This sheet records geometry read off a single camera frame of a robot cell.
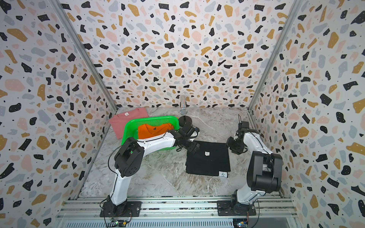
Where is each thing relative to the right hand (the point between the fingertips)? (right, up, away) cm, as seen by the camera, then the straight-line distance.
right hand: (229, 147), depth 91 cm
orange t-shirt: (-57, +10, +12) cm, 59 cm away
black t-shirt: (-11, -8, +2) cm, 14 cm away
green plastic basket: (-67, +11, +10) cm, 69 cm away
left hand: (-21, +1, +2) cm, 22 cm away
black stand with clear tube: (-30, +17, +19) cm, 39 cm away
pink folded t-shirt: (-79, +21, +22) cm, 85 cm away
